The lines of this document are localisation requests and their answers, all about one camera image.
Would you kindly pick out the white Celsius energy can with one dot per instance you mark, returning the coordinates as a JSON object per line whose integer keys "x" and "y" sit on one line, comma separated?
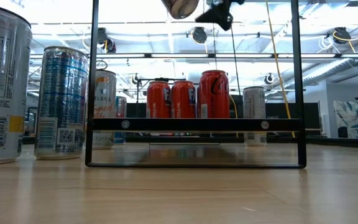
{"x": 253, "y": 102}
{"x": 2, "y": 93}

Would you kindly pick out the orange Fanta can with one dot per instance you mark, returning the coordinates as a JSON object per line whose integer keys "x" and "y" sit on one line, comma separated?
{"x": 157, "y": 102}
{"x": 182, "y": 102}

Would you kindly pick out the white teal patterned cloth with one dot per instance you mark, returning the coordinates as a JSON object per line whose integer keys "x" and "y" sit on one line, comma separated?
{"x": 353, "y": 115}

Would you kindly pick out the red cola can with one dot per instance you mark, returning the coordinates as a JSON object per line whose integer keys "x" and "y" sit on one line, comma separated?
{"x": 180, "y": 7}
{"x": 213, "y": 96}

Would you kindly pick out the silver ventilation duct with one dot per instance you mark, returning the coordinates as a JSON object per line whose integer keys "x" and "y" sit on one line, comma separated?
{"x": 328, "y": 73}

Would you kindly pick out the black frame wooden shelf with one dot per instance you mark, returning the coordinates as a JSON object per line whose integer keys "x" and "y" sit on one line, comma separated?
{"x": 197, "y": 124}

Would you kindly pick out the black aluminium table frame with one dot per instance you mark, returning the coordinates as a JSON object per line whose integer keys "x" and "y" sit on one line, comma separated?
{"x": 337, "y": 142}

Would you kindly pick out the silver blue energy drink can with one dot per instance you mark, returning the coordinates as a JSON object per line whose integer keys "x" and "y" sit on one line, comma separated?
{"x": 62, "y": 102}
{"x": 122, "y": 107}

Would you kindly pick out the long ceiling light strip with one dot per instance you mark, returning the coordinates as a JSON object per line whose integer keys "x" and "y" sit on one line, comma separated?
{"x": 179, "y": 56}

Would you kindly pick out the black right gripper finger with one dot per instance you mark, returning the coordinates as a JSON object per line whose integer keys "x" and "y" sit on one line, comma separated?
{"x": 219, "y": 12}

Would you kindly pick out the white Celsius can orange print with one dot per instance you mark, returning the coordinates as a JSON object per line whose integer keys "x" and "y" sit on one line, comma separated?
{"x": 105, "y": 93}

